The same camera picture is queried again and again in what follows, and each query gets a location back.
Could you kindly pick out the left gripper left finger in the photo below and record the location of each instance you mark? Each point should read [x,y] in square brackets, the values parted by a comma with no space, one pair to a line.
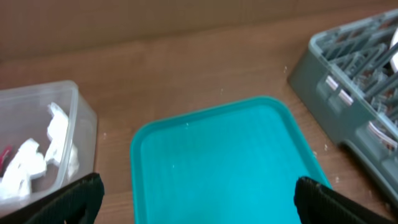
[78,202]

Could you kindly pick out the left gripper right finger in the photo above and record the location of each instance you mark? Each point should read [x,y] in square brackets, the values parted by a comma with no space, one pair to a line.
[318,204]

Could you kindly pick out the white tissue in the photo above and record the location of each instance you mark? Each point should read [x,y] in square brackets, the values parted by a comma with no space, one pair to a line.
[28,163]

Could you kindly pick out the foil snack wrapper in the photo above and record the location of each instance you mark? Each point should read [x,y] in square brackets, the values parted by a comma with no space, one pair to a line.
[4,155]

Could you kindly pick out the grey plastic dishwasher rack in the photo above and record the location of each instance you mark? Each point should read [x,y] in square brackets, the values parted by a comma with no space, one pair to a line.
[347,83]

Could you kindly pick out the clear plastic bin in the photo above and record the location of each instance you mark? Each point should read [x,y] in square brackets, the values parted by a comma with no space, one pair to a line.
[25,114]

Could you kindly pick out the teal plastic serving tray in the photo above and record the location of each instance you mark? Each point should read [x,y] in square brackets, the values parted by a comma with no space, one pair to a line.
[233,163]

